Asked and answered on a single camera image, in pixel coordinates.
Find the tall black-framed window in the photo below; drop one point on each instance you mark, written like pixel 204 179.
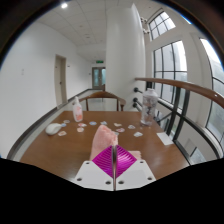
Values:
pixel 170 70

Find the small round sticker card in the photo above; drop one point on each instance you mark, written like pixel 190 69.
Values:
pixel 138 134
pixel 82 125
pixel 80 129
pixel 120 130
pixel 66 121
pixel 131 126
pixel 103 123
pixel 92 123
pixel 117 124
pixel 62 133

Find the white wall security camera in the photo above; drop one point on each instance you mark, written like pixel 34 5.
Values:
pixel 144 20
pixel 146 31

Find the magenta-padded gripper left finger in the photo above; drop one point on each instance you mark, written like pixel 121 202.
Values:
pixel 95 173

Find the white paper sheet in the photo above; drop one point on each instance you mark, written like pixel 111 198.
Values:
pixel 165 138

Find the green exit sign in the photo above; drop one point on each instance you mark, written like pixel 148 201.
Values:
pixel 100 61

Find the pink towel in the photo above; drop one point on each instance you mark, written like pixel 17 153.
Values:
pixel 103 140

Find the slanted black-framed window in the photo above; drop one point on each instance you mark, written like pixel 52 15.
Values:
pixel 161 24

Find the glazed double door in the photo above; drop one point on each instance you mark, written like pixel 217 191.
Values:
pixel 99 78

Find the beige side door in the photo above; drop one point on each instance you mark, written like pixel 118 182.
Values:
pixel 60 81

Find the wooden chair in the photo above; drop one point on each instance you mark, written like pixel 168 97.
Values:
pixel 103 95

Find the wooden handrail with black railing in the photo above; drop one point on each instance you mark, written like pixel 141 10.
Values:
pixel 186 87

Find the white computer mouse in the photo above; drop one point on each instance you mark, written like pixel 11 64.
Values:
pixel 52 128

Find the wide black-framed window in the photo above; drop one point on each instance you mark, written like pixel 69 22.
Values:
pixel 216 90

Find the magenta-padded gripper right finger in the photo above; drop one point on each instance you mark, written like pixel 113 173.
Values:
pixel 135 173

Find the round ceiling light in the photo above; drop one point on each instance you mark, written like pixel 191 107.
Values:
pixel 64 5

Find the clear shaker bottle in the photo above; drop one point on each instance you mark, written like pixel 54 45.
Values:
pixel 148 108

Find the white pink spray bottle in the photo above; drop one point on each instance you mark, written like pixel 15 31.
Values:
pixel 77 112

